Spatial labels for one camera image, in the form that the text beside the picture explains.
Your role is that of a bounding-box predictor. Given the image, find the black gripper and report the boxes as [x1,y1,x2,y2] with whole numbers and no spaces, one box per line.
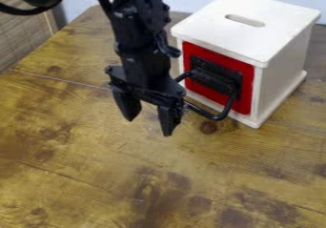
[102,0,184,136]

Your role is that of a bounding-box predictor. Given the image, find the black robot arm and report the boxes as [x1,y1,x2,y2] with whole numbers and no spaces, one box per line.
[0,0,185,136]

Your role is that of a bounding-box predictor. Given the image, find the red drawer front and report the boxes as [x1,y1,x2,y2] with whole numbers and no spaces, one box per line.
[181,42,255,114]

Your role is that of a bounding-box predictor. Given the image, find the white wooden box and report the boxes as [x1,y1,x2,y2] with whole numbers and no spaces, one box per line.
[171,0,320,128]

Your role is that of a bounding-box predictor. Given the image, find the black metal drawer handle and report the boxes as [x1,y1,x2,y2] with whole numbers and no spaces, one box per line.
[173,55,244,122]

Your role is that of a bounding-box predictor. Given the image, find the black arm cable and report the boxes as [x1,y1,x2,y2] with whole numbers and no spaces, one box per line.
[0,2,181,59]

